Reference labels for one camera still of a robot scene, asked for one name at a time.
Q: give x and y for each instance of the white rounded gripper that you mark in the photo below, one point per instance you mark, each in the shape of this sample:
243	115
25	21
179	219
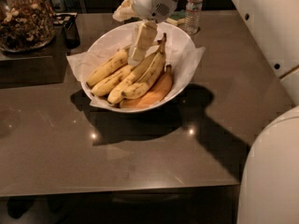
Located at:
151	2

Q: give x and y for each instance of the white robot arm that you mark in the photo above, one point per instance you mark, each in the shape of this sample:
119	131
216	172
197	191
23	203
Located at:
239	94

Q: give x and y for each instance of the long-stemmed yellow banana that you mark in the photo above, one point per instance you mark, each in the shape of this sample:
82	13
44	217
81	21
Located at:
140	87

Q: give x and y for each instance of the white bowl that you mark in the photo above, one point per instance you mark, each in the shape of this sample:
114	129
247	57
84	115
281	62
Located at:
112	81

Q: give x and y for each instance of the orange-tinted banana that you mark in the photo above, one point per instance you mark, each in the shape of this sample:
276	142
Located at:
155	94

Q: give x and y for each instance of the yellow green sponge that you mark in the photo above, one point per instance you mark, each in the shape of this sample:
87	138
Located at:
177	18

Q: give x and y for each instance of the white paper liner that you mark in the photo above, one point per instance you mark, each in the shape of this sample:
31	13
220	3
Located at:
181	54

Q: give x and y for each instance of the clear plastic water bottle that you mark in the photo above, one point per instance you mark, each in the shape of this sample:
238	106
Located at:
192	16

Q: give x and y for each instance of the dark tray stand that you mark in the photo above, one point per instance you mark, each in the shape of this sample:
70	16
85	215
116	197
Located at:
36	67

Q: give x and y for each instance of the glass jar of nuts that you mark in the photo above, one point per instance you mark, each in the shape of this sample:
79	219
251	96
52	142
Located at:
25	25

